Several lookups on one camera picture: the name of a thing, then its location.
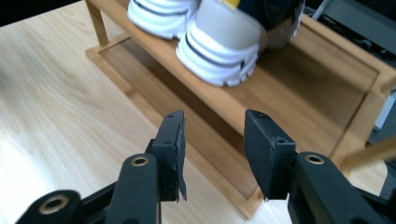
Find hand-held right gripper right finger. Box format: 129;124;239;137
243;108;385;224

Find navy beige child sneaker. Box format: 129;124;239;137
126;0;201;40
175;0;306;88

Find wooden three-tier shoe rack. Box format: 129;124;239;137
84;0;396;220

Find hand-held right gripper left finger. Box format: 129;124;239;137
105;109;188;224

